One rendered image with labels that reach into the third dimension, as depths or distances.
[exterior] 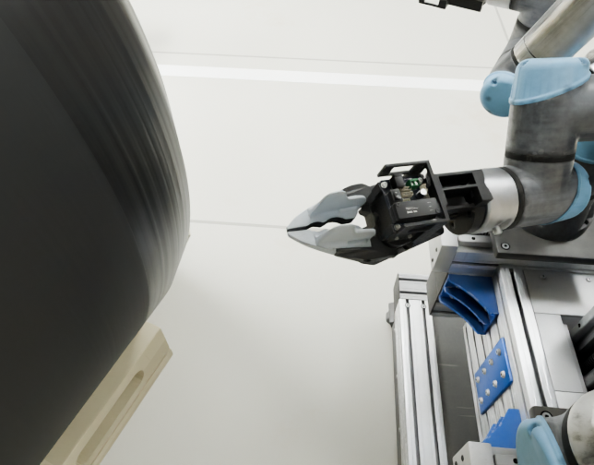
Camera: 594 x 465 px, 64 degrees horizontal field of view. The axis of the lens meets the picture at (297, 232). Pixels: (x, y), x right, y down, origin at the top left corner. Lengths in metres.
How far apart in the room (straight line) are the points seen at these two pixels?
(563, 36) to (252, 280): 1.22
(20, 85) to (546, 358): 0.87
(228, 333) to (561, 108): 1.24
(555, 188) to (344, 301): 1.12
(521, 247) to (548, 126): 0.39
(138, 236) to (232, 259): 1.46
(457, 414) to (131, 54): 1.17
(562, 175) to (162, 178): 0.46
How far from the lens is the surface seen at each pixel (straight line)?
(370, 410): 1.49
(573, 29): 0.81
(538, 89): 0.59
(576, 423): 0.52
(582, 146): 0.87
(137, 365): 0.62
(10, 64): 0.23
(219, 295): 1.66
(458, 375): 1.35
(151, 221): 0.30
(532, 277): 1.04
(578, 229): 0.99
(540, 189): 0.60
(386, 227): 0.51
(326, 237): 0.49
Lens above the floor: 1.40
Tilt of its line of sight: 51 degrees down
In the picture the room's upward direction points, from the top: straight up
